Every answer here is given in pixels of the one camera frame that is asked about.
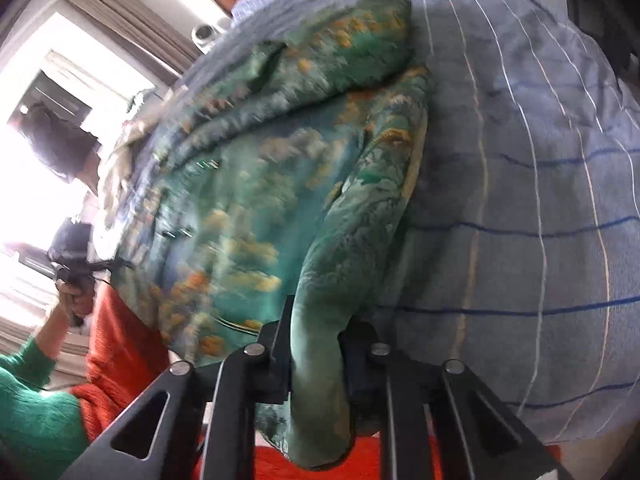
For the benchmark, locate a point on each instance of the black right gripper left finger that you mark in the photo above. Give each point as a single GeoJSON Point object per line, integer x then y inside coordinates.
{"type": "Point", "coordinates": [196, 422]}

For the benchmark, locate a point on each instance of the brown window curtain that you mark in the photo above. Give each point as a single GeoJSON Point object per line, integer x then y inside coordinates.
{"type": "Point", "coordinates": [143, 34]}

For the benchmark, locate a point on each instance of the orange red knit sweater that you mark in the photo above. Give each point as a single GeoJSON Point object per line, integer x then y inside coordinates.
{"type": "Point", "coordinates": [125, 357]}

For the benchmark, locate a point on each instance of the blue plaid bed quilt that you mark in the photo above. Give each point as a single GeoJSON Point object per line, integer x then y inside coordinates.
{"type": "Point", "coordinates": [518, 253]}

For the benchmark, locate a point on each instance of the green patterned silk garment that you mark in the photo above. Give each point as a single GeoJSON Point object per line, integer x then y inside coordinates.
{"type": "Point", "coordinates": [280, 176]}

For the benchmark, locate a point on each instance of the white bedside device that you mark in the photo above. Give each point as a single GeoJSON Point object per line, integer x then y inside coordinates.
{"type": "Point", "coordinates": [205, 35]}

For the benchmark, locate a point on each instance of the person's left hand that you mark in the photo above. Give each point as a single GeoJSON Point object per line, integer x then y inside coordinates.
{"type": "Point", "coordinates": [75, 299]}

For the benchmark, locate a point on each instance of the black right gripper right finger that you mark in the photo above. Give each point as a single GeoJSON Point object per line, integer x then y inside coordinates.
{"type": "Point", "coordinates": [436, 421]}

